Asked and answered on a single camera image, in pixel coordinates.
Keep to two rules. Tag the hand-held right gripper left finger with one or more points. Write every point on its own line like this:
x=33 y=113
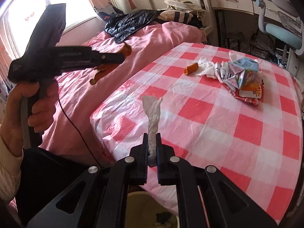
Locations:
x=140 y=161

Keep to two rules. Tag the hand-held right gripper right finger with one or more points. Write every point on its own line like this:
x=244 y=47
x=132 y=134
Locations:
x=163 y=163

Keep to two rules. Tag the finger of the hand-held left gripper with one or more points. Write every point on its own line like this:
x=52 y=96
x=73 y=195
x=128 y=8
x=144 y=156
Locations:
x=109 y=58

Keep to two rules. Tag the orange peel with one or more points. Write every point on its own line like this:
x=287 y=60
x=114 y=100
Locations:
x=191 y=68
x=101 y=76

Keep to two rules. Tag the beige trash bin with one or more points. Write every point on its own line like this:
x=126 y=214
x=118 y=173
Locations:
x=142 y=206

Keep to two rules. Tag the torn red wrapper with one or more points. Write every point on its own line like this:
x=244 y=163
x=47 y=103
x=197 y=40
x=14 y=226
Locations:
x=247 y=101

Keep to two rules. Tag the printed milk carton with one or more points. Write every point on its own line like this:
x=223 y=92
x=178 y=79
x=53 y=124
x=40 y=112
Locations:
x=244 y=71

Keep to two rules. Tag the person's left forearm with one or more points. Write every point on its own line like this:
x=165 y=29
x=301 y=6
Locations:
x=8 y=175

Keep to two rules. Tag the person's left hand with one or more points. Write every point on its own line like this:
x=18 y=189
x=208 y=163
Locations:
x=14 y=114

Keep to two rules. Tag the black shiny jacket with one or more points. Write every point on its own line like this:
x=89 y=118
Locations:
x=128 y=23

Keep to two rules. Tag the window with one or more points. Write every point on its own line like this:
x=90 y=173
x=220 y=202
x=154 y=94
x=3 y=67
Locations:
x=59 y=0

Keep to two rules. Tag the striped beige cloth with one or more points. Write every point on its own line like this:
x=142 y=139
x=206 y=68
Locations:
x=180 y=16

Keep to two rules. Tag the cream canvas bag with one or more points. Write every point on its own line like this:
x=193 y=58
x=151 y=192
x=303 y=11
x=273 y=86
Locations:
x=178 y=3

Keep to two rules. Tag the dark cloth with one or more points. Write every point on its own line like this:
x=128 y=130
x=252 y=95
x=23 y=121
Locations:
x=47 y=171

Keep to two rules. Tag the white shelf unit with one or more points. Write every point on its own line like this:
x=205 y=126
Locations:
x=204 y=4

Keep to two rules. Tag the clear storage bag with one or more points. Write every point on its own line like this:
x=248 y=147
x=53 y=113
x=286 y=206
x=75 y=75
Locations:
x=263 y=49
x=237 y=44

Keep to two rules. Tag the grey blue desk chair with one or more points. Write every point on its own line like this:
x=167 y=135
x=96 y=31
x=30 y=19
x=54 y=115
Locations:
x=280 y=30

